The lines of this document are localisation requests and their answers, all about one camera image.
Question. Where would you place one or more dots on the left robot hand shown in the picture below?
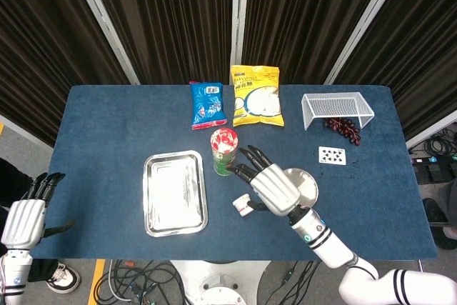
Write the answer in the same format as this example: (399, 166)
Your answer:
(23, 219)

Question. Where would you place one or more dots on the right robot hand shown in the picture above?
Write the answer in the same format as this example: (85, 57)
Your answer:
(275, 187)

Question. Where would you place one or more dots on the small white cup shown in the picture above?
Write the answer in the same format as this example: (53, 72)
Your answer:
(241, 205)

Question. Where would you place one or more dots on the green chips can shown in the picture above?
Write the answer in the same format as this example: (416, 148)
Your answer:
(223, 142)

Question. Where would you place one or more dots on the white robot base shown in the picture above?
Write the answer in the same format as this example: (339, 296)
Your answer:
(214, 283)

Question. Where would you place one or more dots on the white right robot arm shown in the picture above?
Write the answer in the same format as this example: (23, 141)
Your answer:
(328, 244)

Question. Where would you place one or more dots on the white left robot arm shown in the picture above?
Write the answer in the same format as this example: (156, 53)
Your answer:
(14, 276)

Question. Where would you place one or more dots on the round steel plate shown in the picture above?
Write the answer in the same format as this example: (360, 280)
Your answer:
(308, 187)

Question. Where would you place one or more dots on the black trousers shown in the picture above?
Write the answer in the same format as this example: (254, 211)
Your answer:
(14, 183)

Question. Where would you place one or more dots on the spades playing card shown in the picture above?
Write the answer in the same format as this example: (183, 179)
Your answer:
(332, 155)

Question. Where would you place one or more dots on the black white sneaker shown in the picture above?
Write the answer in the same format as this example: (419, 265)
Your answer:
(66, 280)

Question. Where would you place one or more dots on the yellow snack bag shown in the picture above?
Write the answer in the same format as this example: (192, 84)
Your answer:
(257, 101)

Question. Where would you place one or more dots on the dark red grape bunch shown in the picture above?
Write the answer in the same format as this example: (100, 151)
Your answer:
(342, 128)

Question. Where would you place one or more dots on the rectangular steel tray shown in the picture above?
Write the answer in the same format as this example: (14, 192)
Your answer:
(175, 194)

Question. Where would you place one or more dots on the blue snack bag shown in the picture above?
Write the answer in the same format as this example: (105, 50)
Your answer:
(208, 105)

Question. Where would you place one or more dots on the blue table cloth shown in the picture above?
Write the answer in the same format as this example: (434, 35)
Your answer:
(107, 123)

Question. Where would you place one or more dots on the black shoe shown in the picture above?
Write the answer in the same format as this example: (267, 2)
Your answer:
(446, 239)
(433, 212)

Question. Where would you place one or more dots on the dark brown curtain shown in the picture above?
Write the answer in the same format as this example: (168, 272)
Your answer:
(421, 51)
(303, 15)
(171, 15)
(43, 51)

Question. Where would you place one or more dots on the white frame post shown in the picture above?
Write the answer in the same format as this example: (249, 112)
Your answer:
(240, 5)
(432, 130)
(103, 23)
(367, 23)

